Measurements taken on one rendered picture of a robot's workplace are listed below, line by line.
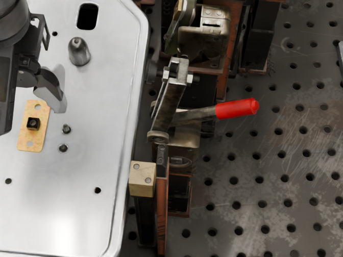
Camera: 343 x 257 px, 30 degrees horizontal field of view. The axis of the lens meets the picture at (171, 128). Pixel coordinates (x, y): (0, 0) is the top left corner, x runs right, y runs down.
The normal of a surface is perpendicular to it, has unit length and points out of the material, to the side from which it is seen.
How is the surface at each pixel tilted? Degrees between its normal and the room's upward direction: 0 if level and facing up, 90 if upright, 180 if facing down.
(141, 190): 90
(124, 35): 0
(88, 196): 0
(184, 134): 0
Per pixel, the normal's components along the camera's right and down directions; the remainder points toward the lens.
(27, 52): 0.00, -0.42
